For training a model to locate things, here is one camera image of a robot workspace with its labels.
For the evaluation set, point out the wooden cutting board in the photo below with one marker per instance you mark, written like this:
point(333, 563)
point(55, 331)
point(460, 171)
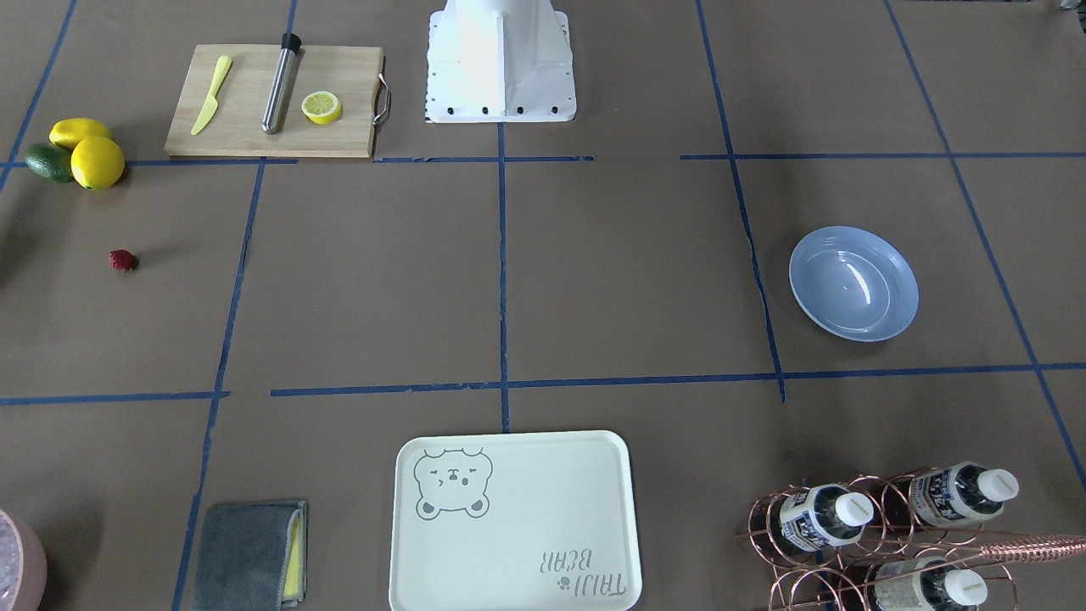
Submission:
point(352, 73)

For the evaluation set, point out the green avocado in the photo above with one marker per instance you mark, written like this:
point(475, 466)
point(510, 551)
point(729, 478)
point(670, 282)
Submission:
point(50, 162)

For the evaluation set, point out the grey yellow cloth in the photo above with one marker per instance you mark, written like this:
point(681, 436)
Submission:
point(253, 556)

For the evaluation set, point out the yellow plastic knife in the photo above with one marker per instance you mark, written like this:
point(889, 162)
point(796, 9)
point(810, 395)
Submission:
point(210, 103)

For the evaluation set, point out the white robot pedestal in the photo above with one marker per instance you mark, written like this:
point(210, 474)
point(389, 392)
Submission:
point(499, 62)

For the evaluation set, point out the copper wire bottle rack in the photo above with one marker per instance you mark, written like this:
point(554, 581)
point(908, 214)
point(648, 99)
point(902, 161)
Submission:
point(843, 578)

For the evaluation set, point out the yellow lemon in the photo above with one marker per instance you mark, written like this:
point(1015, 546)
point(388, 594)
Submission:
point(67, 133)
point(97, 163)

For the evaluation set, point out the red strawberry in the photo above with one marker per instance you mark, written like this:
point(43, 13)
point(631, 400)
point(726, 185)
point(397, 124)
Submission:
point(123, 260)

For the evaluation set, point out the yellow lemon back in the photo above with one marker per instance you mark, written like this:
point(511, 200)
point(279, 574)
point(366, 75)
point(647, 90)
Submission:
point(67, 133)

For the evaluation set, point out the tea bottle white cap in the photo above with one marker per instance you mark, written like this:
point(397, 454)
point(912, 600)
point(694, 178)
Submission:
point(965, 494)
point(823, 516)
point(927, 583)

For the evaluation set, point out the yellow lemon front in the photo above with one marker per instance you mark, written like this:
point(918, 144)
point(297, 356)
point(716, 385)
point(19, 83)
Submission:
point(97, 163)

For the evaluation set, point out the steel muddler black tip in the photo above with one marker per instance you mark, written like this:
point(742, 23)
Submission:
point(276, 105)

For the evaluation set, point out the cream bear tray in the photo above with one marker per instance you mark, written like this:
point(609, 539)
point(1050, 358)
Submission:
point(530, 521)

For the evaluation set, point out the pink bowl of ice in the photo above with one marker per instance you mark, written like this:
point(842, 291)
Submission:
point(24, 567)

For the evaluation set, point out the lemon half slice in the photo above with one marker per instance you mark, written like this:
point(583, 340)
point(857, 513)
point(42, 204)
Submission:
point(321, 108)

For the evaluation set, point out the blue plate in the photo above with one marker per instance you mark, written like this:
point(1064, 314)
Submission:
point(853, 284)

